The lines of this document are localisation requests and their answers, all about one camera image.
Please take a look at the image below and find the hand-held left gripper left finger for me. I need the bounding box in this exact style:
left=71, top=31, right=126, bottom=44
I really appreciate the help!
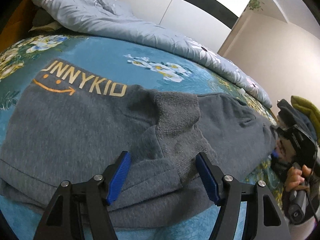
left=32, top=151, right=132, bottom=240

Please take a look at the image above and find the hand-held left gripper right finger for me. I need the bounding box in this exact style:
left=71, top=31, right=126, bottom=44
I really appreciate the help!
left=195, top=152, right=292, bottom=240

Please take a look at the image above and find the grey printed sweatshirt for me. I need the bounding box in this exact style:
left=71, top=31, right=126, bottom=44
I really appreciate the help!
left=0, top=59, right=278, bottom=229

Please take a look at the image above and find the person's right hand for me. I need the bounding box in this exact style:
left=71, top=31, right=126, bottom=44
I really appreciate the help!
left=284, top=165, right=313, bottom=192

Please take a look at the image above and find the olive green cloth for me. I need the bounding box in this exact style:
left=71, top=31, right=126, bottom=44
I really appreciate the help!
left=291, top=95, right=320, bottom=144

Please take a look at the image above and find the teal floral bed blanket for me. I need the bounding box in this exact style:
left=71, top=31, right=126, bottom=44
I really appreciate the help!
left=0, top=34, right=285, bottom=240

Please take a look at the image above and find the light blue floral quilt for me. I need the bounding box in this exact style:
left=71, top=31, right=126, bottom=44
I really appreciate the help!
left=30, top=0, right=273, bottom=108

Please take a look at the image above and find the white wardrobe with black stripe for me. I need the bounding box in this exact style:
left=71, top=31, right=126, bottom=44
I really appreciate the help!
left=96, top=0, right=258, bottom=53

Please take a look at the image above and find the dark grey pillow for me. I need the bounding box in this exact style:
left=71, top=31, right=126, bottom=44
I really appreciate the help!
left=34, top=8, right=55, bottom=27

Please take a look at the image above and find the wooden headboard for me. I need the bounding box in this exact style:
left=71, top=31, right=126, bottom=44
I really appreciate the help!
left=0, top=0, right=98, bottom=47

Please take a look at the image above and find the green plant wall sticker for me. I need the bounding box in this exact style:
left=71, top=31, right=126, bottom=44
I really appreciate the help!
left=247, top=0, right=264, bottom=12

